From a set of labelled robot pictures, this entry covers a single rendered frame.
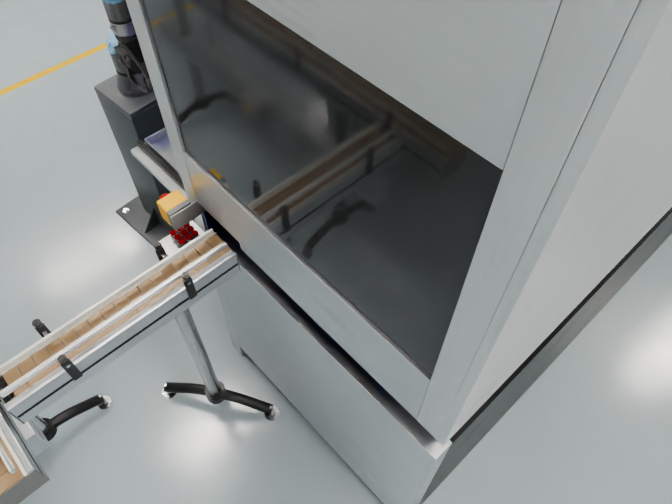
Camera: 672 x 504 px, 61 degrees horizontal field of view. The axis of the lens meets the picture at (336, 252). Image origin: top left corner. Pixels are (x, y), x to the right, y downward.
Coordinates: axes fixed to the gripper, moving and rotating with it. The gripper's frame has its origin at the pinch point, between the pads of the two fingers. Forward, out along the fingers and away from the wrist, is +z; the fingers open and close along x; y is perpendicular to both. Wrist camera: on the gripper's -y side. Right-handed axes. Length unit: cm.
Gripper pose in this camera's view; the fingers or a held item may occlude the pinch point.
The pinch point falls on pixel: (148, 90)
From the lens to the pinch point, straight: 196.9
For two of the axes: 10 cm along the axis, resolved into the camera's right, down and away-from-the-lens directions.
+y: -6.8, -5.9, 4.2
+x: -7.3, 5.5, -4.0
